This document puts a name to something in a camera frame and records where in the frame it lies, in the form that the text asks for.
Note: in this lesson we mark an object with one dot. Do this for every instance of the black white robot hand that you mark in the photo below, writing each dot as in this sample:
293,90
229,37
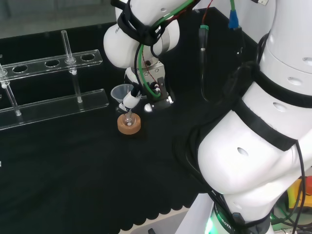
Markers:
130,101

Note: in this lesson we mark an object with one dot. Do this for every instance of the clear plastic funnel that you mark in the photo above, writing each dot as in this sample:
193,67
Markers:
118,92

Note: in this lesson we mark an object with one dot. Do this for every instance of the round-bottom glass flask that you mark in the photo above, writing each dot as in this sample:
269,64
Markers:
128,120

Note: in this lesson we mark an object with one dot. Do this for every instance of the clear funnel stand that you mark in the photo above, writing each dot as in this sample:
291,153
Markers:
48,104

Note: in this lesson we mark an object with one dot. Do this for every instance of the black cloth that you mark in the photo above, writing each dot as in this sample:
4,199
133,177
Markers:
85,170

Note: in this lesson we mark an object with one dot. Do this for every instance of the black handheld device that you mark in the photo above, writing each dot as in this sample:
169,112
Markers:
151,231

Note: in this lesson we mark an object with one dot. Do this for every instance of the yellow stop button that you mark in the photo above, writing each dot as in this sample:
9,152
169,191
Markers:
296,195

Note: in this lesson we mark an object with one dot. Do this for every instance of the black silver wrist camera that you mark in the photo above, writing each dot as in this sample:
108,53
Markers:
158,104

